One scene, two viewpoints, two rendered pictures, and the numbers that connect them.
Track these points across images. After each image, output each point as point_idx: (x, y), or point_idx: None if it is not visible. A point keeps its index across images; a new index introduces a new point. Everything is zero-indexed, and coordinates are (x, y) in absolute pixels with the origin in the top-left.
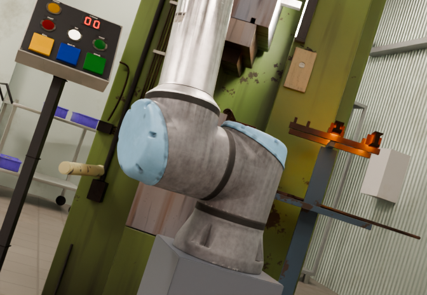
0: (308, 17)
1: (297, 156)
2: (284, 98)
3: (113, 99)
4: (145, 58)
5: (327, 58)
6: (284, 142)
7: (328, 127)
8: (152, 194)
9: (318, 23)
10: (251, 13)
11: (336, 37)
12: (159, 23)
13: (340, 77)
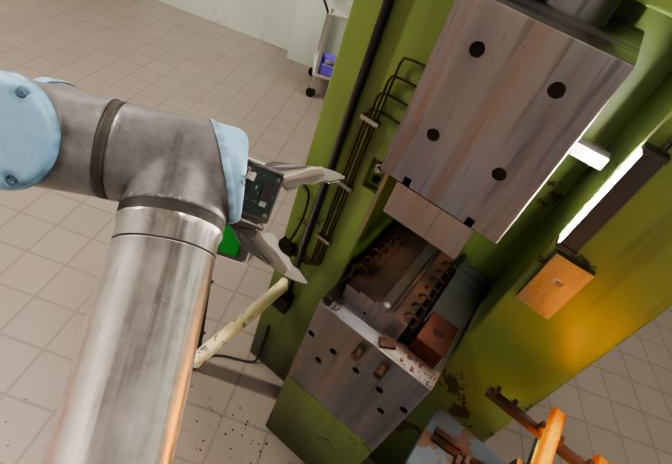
0: (599, 219)
1: (510, 376)
2: (514, 307)
3: (295, 218)
4: (326, 187)
5: (615, 285)
6: (497, 355)
7: (572, 370)
8: (310, 366)
9: (623, 224)
10: (468, 210)
11: (651, 261)
12: (346, 142)
13: (627, 322)
